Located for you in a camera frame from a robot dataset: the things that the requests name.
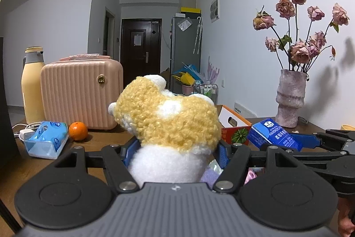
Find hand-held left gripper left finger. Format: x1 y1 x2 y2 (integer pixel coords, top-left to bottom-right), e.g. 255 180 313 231
54 138 142 194

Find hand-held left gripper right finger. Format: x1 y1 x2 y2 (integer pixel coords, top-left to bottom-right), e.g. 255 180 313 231
212 140 310 194

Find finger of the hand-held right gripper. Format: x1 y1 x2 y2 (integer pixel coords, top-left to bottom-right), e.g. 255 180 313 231
259 144 350 162
288 129 355 153

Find purple plush toy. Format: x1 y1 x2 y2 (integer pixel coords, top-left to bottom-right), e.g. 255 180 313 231
200 167 222 190

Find blue carton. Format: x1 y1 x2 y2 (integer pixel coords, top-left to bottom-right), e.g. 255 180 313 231
247 118 303 153

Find orange cardboard box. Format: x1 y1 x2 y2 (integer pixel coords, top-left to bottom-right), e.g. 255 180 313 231
216 104 253 145

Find yellow and white plush toy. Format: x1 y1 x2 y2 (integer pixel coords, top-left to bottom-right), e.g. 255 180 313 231
108 74 222 190

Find person's right hand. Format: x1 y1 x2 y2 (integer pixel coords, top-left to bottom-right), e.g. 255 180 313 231
337 197 355 237

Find pink cloth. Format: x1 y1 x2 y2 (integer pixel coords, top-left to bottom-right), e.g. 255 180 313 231
245 167 264 185

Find pink textured vase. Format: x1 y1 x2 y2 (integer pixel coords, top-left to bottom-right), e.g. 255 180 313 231
275 69 308 128

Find orange fruit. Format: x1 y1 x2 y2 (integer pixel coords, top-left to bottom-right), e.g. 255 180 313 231
68 122 89 141

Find pink ribbed suitcase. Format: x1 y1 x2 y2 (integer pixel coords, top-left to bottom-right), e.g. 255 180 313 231
41 55 124 130

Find purple dried flower bundle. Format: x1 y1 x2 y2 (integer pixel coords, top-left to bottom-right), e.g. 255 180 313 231
207 56 220 85

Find brown cardboard box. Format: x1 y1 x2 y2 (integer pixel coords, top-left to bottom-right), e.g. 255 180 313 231
160 68 171 85

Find blue tissue pack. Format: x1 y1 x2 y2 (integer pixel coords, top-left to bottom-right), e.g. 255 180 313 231
24 121 69 160

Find blue and yellow bag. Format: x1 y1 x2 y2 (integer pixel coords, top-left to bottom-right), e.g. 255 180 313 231
172 62 203 86

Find dried pink roses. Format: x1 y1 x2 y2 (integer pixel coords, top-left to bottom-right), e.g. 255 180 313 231
253 0 350 74

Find dark brown door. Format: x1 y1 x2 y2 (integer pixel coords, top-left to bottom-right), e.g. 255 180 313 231
120 18 163 79

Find pink fabric pouch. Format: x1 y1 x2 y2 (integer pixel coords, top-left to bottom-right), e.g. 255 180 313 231
59 53 111 61

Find grey refrigerator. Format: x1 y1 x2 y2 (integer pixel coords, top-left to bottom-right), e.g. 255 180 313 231
170 13 202 94

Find yellow thermos jug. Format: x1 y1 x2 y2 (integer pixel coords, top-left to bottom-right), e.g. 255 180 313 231
22 47 46 125

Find white folded umbrella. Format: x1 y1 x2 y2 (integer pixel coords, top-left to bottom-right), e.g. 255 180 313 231
193 17 203 55

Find clear plastic bag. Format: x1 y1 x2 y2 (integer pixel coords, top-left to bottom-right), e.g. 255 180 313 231
177 18 192 31

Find wire cart with bottles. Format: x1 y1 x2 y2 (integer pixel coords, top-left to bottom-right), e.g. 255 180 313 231
194 80 218 103

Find white charger cable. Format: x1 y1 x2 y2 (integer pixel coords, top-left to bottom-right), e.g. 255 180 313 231
11 122 42 132

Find white wall panel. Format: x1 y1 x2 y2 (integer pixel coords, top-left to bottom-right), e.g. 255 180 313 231
210 0 220 24

